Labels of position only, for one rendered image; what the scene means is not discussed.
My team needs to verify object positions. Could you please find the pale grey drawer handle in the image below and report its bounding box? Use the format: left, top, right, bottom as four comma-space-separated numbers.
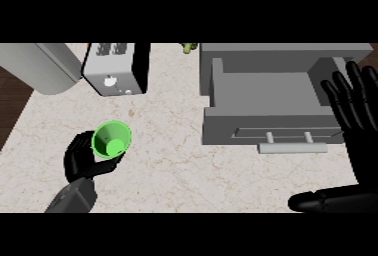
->
256, 131, 329, 155

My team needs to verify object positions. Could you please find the silver toaster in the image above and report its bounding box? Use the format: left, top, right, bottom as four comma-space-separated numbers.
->
81, 43, 151, 98

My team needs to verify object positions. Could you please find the green cup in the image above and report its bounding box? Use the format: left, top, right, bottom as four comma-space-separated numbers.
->
89, 120, 132, 159

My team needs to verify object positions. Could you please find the grey drawer front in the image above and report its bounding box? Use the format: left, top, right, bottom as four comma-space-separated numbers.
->
200, 107, 345, 146

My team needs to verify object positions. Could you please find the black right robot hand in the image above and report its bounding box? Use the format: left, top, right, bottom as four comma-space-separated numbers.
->
286, 60, 378, 214

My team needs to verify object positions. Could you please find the grey open drawer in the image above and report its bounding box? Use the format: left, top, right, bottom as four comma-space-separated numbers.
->
200, 56, 351, 146

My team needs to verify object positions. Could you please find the green plant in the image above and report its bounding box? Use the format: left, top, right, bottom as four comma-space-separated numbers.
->
178, 43, 200, 55

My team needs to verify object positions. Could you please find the pale grey cylindrical appliance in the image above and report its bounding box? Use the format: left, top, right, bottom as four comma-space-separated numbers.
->
0, 43, 84, 96

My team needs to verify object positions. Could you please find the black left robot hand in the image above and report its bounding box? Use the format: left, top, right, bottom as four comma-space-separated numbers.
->
61, 130, 126, 183

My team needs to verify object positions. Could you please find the grey cabinet body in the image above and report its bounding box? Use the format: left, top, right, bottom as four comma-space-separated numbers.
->
197, 43, 374, 98

